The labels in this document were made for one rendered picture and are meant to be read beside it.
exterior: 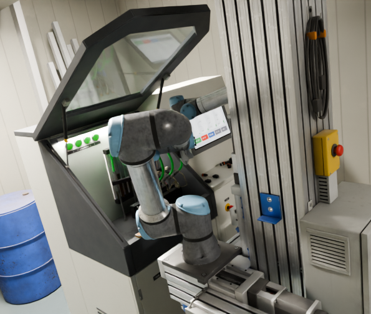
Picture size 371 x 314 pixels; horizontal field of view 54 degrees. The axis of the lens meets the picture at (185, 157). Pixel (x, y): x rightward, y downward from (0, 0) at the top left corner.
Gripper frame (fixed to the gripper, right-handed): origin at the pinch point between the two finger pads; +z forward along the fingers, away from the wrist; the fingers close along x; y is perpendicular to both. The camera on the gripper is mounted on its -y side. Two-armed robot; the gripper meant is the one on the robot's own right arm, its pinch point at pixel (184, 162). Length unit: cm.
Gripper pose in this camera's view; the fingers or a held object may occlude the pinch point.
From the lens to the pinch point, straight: 194.9
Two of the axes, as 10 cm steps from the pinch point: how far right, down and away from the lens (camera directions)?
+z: 1.7, 9.4, 2.8
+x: 6.6, -3.2, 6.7
